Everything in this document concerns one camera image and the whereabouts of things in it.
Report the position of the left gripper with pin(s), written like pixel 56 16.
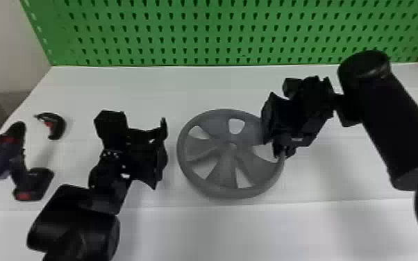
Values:
pixel 139 156

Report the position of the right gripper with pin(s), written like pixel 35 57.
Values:
pixel 307 113

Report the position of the grey wheel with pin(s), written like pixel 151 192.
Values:
pixel 216 153

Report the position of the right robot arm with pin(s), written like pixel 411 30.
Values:
pixel 387 120

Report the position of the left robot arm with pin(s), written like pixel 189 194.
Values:
pixel 74 222

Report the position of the black red curved part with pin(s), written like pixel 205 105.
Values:
pixel 54 125

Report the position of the drill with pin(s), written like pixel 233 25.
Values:
pixel 10 160

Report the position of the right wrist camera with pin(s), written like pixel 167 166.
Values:
pixel 303 85

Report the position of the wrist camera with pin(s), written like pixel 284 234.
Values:
pixel 110 127
pixel 303 85

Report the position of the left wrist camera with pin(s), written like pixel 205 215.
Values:
pixel 110 127

